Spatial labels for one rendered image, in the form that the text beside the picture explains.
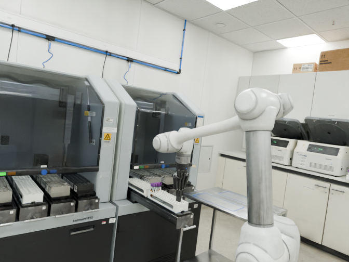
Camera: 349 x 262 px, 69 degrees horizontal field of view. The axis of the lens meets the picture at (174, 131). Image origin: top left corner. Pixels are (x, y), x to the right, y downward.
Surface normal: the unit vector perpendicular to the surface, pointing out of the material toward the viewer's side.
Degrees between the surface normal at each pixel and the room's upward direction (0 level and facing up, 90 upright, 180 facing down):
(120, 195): 90
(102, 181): 90
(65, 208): 90
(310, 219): 90
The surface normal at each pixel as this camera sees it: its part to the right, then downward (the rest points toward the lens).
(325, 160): -0.75, -0.05
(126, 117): 0.65, 0.11
